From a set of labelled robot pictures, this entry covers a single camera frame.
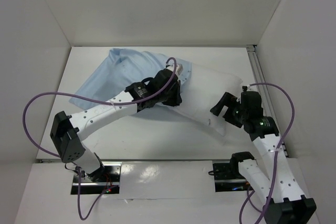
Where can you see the white pillow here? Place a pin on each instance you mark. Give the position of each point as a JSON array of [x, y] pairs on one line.
[[201, 89]]

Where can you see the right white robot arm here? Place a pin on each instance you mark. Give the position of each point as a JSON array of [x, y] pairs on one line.
[[283, 199]]

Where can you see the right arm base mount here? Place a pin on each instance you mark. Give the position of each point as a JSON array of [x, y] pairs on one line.
[[225, 180]]

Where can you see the light blue pillowcase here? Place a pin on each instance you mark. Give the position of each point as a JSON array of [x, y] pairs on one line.
[[121, 68]]

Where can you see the aluminium frame rail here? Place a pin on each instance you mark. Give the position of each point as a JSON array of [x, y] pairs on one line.
[[262, 89]]

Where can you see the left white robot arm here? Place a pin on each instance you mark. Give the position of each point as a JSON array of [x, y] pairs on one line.
[[69, 131]]

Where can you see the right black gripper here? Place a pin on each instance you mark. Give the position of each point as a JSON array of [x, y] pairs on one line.
[[230, 111]]

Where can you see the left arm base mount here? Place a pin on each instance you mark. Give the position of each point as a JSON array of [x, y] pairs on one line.
[[108, 182]]

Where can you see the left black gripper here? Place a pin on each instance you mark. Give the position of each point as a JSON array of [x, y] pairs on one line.
[[177, 99]]

